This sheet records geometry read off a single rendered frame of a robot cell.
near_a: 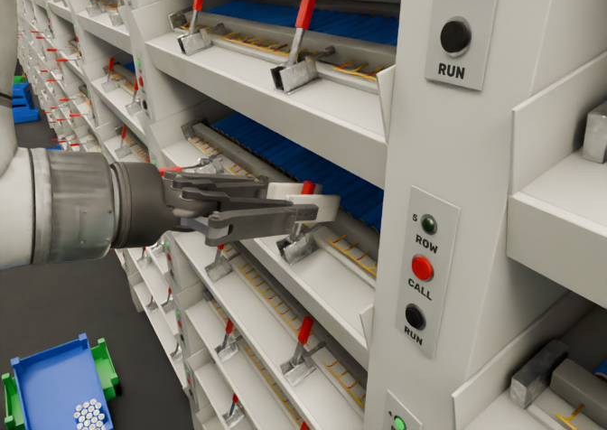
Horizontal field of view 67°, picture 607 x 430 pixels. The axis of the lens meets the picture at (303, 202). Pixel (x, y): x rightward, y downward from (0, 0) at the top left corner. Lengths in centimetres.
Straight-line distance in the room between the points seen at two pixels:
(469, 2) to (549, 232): 12
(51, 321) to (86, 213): 168
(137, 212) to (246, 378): 58
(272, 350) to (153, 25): 56
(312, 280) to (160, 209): 19
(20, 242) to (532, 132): 33
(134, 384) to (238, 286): 94
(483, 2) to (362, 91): 17
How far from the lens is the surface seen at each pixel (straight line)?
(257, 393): 89
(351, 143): 36
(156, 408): 160
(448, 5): 27
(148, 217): 39
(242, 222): 40
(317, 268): 50
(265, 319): 73
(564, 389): 40
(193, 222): 40
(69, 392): 162
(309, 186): 49
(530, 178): 27
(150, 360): 174
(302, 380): 65
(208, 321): 104
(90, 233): 38
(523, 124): 25
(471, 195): 28
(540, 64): 25
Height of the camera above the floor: 120
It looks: 27 degrees down
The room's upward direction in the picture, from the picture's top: straight up
